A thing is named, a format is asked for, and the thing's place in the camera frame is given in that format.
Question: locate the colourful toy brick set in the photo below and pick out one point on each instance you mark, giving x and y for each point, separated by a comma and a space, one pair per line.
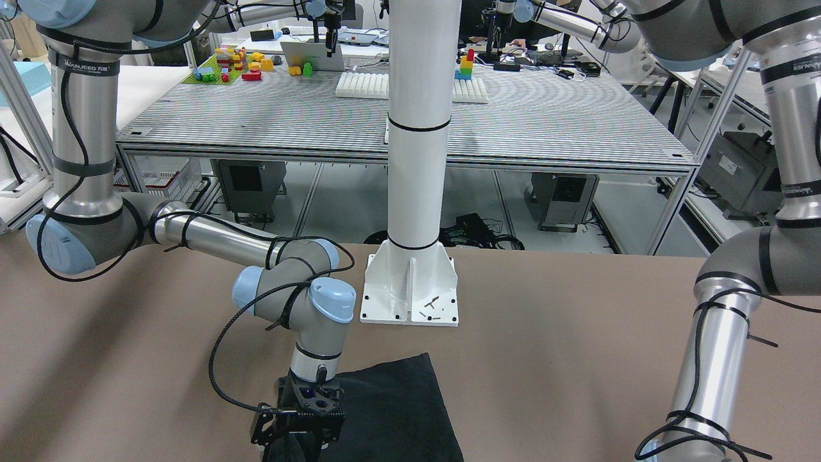
227, 65

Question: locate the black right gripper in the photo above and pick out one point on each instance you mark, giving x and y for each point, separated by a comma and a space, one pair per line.
261, 428

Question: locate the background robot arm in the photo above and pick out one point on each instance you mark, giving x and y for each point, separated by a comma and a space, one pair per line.
615, 33

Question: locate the grey striped work table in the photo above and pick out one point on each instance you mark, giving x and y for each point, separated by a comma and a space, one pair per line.
533, 121

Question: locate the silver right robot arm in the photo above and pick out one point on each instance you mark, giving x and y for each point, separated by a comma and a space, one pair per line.
86, 222

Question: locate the white plastic basket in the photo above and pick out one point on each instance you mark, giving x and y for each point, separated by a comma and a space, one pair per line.
174, 178

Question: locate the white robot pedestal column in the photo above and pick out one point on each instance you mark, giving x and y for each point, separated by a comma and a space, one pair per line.
411, 280

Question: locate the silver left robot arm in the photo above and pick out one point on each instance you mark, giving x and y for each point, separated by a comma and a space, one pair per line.
757, 262

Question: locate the black t-shirt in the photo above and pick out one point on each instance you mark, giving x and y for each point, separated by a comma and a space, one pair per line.
394, 412

